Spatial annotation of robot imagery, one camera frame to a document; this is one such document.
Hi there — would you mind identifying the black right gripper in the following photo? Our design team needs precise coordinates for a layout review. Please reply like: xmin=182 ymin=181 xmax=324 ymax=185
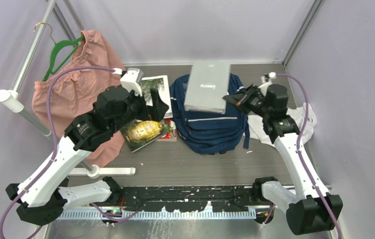
xmin=223 ymin=84 xmax=272 ymax=118

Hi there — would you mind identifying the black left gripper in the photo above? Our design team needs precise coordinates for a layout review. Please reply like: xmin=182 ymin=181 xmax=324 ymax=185
xmin=110 ymin=87 xmax=169 ymax=133

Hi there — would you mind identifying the green jungle cover book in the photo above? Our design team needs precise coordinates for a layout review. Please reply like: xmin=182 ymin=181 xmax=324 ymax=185
xmin=120 ymin=119 xmax=172 ymax=153

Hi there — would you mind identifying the palm leaf white book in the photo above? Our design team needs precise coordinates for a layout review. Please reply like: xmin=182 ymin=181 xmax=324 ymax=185
xmin=140 ymin=75 xmax=173 ymax=119

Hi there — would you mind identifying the grey hardcover book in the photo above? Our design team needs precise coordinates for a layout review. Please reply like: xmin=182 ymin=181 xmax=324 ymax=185
xmin=184 ymin=61 xmax=231 ymax=114

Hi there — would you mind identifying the navy blue student backpack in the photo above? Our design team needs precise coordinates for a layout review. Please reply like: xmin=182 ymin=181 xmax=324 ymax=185
xmin=170 ymin=74 xmax=250 ymax=155

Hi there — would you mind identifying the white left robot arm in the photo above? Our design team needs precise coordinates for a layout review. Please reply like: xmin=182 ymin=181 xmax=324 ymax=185
xmin=6 ymin=86 xmax=169 ymax=226

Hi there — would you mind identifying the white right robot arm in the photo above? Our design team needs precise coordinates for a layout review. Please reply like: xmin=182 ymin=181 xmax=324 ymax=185
xmin=223 ymin=83 xmax=343 ymax=236

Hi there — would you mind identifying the red cover book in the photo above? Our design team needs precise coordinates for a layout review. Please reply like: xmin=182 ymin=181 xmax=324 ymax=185
xmin=157 ymin=119 xmax=178 ymax=142

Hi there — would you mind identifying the white cloth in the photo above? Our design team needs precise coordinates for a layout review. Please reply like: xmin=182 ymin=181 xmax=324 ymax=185
xmin=248 ymin=103 xmax=317 ymax=147

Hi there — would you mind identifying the pink cloth garment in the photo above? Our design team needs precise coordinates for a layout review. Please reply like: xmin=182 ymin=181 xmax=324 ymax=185
xmin=50 ymin=30 xmax=124 ymax=167

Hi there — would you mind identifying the green clothes hanger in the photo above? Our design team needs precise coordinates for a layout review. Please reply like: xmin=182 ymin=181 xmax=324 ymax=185
xmin=33 ymin=21 xmax=86 ymax=82

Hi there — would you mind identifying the metal clothes rack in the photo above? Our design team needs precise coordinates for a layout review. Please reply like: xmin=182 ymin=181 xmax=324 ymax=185
xmin=0 ymin=0 xmax=136 ymax=179

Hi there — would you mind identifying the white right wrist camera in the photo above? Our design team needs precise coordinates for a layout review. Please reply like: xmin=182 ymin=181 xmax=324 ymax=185
xmin=260 ymin=72 xmax=277 ymax=89

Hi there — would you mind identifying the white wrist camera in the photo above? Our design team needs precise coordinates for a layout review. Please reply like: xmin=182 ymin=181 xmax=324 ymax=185
xmin=113 ymin=68 xmax=144 ymax=96
xmin=260 ymin=72 xmax=277 ymax=89

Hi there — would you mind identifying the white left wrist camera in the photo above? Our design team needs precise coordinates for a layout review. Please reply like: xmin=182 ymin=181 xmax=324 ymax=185
xmin=113 ymin=68 xmax=144 ymax=96

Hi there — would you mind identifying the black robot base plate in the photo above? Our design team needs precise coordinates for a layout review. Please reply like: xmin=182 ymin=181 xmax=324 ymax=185
xmin=108 ymin=185 xmax=285 ymax=214

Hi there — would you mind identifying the white slotted cable duct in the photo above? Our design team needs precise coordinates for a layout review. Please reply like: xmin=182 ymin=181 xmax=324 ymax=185
xmin=58 ymin=209 xmax=256 ymax=220

